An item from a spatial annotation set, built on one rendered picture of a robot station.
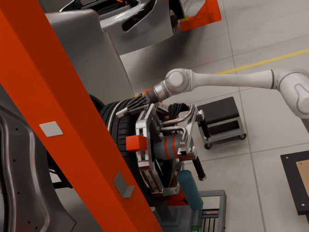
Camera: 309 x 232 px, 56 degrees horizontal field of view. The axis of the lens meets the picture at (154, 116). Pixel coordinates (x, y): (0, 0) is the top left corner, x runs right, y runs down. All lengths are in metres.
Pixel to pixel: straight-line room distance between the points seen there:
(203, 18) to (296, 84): 3.76
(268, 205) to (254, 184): 0.24
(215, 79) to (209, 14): 3.70
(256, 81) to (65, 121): 0.96
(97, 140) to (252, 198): 1.64
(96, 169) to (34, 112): 0.28
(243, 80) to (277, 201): 1.16
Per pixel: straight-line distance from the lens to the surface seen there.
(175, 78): 1.27
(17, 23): 0.90
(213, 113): 2.86
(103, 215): 1.23
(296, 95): 1.38
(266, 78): 1.53
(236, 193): 2.50
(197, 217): 2.21
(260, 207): 2.37
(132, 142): 1.41
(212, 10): 5.01
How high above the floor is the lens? 1.82
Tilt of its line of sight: 28 degrees down
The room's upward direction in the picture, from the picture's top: 24 degrees counter-clockwise
